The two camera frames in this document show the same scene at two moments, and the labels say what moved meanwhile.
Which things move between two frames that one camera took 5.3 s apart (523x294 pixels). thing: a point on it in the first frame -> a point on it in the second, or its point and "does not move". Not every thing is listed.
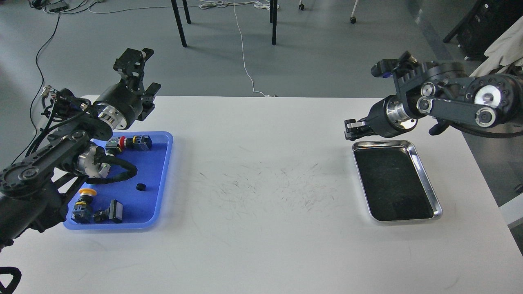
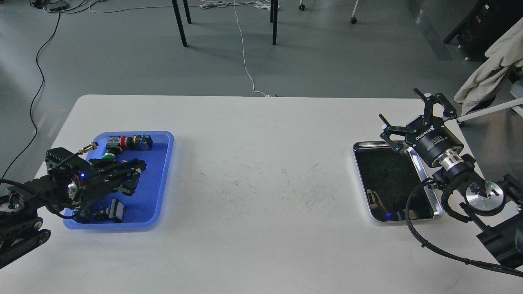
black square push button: (114, 212) does not move
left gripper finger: (147, 99) -> (126, 183)
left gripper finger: (130, 64) -> (109, 166)
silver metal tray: (396, 186) does not move
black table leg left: (177, 18) does not move
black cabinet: (483, 24) does not move
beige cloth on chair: (507, 50) does not move
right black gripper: (386, 119) -> (432, 140)
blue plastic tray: (141, 194) does not move
